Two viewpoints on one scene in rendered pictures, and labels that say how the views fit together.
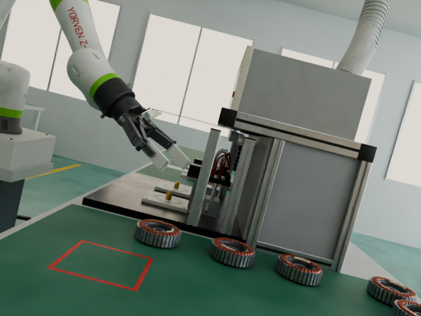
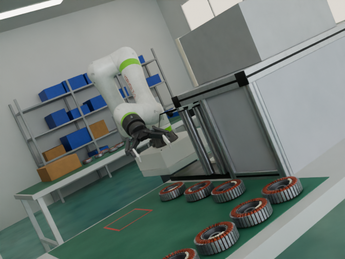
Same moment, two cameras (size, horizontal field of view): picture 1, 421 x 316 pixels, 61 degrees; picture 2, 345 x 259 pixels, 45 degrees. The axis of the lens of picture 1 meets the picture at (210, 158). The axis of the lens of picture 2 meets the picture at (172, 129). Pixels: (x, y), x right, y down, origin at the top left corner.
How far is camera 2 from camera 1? 1.41 m
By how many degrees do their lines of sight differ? 59
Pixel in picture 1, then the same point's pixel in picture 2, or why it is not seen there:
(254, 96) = (197, 69)
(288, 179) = (223, 123)
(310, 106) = (223, 53)
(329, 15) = not seen: outside the picture
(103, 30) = not seen: outside the picture
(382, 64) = not seen: outside the picture
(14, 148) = (161, 155)
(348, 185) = (251, 108)
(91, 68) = (117, 117)
